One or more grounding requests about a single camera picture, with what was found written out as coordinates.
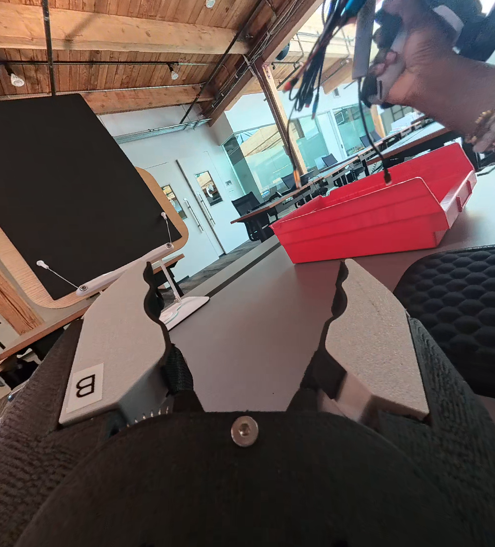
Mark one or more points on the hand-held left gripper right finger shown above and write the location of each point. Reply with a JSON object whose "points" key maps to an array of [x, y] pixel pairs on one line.
{"points": [[375, 342]]}

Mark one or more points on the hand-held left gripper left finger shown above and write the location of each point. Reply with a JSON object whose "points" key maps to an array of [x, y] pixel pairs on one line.
{"points": [[115, 342]]}

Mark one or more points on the red plastic bin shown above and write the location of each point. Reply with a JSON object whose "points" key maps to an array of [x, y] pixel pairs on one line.
{"points": [[358, 230]]}

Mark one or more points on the person's right hand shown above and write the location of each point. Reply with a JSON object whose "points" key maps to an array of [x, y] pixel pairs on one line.
{"points": [[431, 64]]}

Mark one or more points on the white board stand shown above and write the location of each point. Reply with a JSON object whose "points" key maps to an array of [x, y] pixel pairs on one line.
{"points": [[187, 305]]}

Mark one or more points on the black honeycomb pouch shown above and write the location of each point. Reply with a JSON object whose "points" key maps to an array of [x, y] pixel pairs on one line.
{"points": [[465, 307]]}

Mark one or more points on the wooden rounded panel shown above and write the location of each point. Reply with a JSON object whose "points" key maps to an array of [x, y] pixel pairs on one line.
{"points": [[8, 256]]}

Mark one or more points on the black board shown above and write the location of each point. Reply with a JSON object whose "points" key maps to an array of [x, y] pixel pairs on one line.
{"points": [[59, 183]]}

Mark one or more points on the framed logo sign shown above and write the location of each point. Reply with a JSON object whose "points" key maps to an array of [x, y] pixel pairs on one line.
{"points": [[209, 188]]}

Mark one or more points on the black office chair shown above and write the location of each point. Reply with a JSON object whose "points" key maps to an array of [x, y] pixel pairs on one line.
{"points": [[247, 205]]}

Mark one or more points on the ceiling spotlight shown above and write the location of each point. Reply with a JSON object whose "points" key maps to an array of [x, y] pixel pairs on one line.
{"points": [[174, 72], [15, 79]]}

